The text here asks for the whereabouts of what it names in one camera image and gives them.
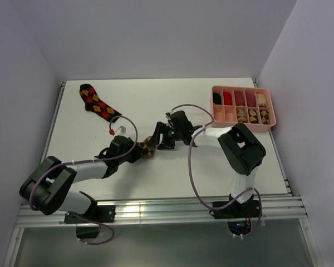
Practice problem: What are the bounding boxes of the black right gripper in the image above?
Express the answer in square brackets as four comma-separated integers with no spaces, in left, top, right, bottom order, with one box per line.
[147,121,183,150]

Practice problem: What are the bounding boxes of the black red yellow argyle sock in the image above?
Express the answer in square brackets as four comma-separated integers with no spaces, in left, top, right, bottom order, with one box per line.
[79,84,122,122]

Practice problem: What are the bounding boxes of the beige orange brown argyle sock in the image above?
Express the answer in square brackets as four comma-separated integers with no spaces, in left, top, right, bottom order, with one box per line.
[237,108,247,123]

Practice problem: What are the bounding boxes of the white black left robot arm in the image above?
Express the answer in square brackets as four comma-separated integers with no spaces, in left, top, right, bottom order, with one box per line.
[19,136,149,222]

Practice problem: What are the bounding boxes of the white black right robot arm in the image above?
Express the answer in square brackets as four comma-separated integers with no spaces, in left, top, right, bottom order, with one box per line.
[148,111,266,217]

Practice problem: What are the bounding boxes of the black rolled sock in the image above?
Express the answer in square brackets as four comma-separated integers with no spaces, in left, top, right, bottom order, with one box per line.
[212,92,222,105]

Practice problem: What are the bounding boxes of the red rolled sock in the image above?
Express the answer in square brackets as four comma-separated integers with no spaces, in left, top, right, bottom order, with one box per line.
[223,91,233,106]

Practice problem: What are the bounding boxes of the dark pink rolled sock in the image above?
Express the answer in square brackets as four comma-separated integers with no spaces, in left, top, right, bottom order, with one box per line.
[234,91,245,106]

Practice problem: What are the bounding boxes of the brown yellow argyle rolled sock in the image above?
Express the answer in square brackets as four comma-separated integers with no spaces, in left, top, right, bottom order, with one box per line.
[248,110,259,124]

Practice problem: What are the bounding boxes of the magenta rolled sock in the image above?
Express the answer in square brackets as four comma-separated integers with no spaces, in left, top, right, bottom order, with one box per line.
[245,92,257,107]

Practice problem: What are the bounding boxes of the pink divided organizer tray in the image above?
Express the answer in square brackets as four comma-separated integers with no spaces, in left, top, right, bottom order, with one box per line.
[210,86,276,132]

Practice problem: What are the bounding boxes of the brown cream argyle rolled sock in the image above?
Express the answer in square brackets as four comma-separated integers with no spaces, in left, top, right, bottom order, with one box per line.
[260,110,271,125]

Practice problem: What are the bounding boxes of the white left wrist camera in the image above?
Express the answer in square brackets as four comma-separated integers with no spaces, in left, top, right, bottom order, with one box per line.
[115,126,126,136]

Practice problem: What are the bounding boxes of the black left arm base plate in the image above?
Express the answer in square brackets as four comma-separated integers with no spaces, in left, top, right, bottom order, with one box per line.
[64,205,116,224]

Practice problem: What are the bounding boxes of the aluminium table edge rail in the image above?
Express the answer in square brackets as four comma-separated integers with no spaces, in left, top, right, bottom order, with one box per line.
[40,81,67,164]

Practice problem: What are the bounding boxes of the black box under rail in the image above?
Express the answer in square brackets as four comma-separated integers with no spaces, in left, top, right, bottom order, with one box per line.
[76,226,100,239]

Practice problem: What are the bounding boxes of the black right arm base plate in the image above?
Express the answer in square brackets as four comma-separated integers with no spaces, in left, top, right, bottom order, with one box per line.
[209,200,261,219]

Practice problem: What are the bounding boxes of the aluminium front mounting rail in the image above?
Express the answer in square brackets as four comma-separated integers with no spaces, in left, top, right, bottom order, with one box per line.
[15,195,308,228]

